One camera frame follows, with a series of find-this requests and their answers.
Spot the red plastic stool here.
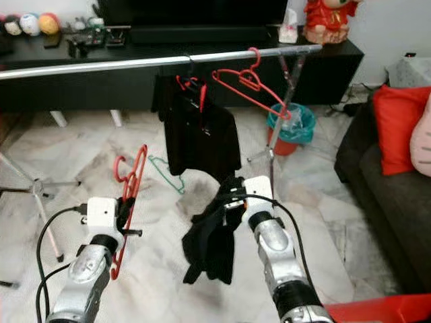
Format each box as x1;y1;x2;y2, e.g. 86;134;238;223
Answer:
327;295;431;323

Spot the black TV console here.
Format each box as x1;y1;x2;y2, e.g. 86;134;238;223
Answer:
0;34;364;112

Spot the red bucket with teal bag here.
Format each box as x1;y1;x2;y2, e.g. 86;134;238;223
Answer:
265;102;317;157

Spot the white lace side table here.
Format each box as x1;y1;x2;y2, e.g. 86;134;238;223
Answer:
387;55;431;88

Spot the black shirt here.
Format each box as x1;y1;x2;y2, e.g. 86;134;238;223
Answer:
154;71;243;186

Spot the black television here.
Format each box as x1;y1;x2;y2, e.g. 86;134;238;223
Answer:
94;0;289;28

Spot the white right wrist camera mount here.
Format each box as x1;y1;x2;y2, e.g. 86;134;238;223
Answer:
242;175;275;216

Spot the red plastic hanger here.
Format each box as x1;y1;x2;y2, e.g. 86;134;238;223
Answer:
175;74;209;114
112;143;149;281
211;47;294;120

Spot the pink cat face cushion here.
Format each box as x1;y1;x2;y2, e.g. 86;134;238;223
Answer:
411;94;431;177

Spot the dark grey fabric sofa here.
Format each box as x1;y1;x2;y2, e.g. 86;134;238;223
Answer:
337;94;431;297

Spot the white tissue pack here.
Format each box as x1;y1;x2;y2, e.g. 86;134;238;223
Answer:
279;17;300;44

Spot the red doll figurine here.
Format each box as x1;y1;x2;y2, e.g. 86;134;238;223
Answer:
303;0;361;44

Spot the black garment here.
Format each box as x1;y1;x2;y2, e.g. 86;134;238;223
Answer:
182;176;250;287

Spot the red cushion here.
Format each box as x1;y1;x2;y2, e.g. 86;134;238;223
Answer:
372;84;425;177

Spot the black soundbar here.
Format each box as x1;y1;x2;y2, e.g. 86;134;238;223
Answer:
128;25;273;46

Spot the green plastic hanger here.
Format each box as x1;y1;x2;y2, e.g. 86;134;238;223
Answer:
148;155;186;196

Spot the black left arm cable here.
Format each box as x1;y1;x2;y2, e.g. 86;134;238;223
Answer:
35;205;88;320

